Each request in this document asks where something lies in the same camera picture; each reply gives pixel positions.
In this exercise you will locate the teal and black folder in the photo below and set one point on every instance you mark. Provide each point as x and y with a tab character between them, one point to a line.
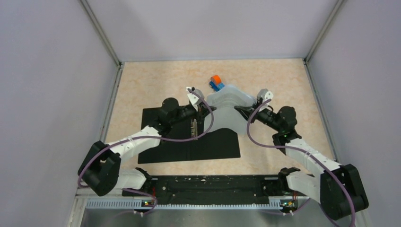
220	144

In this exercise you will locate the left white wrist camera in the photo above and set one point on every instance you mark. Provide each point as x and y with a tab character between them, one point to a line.
195	97

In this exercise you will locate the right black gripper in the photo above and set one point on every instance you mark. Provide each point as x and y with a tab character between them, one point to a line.
245	111

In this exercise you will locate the aluminium frame profile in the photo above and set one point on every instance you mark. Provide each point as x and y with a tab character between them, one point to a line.
87	192

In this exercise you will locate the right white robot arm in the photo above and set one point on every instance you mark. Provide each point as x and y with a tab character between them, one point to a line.
337	188

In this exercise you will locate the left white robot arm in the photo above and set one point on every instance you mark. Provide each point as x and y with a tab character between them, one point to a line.
101	169

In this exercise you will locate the white printed paper sheets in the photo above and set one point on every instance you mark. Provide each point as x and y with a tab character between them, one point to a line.
225	114

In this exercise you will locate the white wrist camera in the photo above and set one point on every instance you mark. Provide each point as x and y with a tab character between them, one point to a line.
195	97
264	95

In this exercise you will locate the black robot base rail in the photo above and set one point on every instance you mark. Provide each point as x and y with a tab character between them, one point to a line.
222	191

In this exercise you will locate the white slotted cable duct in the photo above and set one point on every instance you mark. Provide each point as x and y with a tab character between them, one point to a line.
138	204

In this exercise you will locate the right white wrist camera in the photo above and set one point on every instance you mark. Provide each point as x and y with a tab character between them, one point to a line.
264	95

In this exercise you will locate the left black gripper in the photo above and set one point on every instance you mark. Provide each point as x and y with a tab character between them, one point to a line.
202	112

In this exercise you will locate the blue orange toy car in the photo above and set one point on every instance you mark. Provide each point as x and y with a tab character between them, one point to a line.
216	83

